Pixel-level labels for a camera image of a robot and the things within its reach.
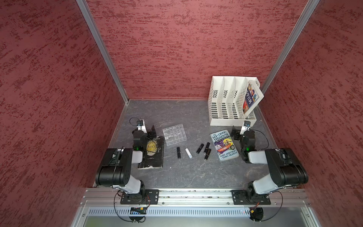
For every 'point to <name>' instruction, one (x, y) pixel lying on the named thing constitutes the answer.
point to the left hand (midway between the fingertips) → (147, 128)
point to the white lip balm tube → (188, 152)
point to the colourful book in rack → (252, 97)
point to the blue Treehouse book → (224, 146)
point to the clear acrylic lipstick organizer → (174, 134)
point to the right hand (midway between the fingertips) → (239, 128)
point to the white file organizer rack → (225, 100)
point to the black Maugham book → (153, 154)
